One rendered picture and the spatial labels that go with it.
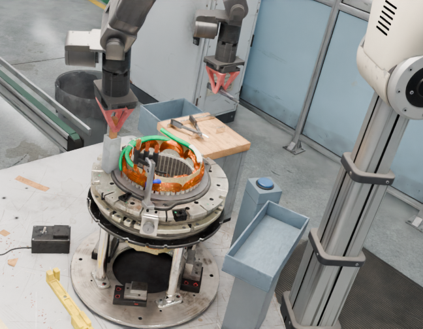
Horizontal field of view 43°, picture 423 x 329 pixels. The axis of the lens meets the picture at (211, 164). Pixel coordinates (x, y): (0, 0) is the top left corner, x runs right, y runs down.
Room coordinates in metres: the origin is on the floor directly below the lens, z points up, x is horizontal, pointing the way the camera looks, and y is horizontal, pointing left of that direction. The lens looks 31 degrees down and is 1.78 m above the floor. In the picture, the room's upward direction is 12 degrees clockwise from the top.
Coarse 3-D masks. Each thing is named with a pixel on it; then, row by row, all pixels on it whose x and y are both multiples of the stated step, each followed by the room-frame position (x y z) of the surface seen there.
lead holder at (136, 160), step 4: (136, 152) 0.91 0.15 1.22; (144, 152) 0.92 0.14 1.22; (148, 152) 0.92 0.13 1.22; (136, 156) 0.91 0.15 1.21; (140, 156) 0.92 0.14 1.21; (144, 156) 0.91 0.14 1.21; (148, 156) 0.92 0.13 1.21; (152, 156) 0.92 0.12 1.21; (156, 156) 0.92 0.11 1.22; (136, 160) 0.91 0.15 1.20; (140, 160) 0.91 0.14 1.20; (144, 160) 0.91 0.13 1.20; (156, 160) 0.92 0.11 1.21; (144, 164) 0.91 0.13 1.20; (156, 164) 0.92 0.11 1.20
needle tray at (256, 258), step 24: (264, 216) 1.06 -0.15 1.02; (288, 216) 1.05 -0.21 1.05; (240, 240) 0.92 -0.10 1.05; (264, 240) 0.97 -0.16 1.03; (288, 240) 0.99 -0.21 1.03; (240, 264) 0.83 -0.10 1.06; (264, 264) 0.89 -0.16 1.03; (240, 288) 0.90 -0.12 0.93; (264, 288) 0.81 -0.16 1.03; (240, 312) 0.90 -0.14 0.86; (264, 312) 0.94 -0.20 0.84
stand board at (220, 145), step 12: (168, 120) 1.38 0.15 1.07; (180, 120) 1.40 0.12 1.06; (216, 120) 1.44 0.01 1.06; (180, 132) 1.32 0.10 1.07; (204, 132) 1.35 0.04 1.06; (228, 132) 1.39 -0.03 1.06; (204, 144) 1.28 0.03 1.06; (216, 144) 1.30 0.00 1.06; (228, 144) 1.31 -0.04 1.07; (240, 144) 1.33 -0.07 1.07; (204, 156) 1.23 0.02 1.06; (216, 156) 1.26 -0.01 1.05
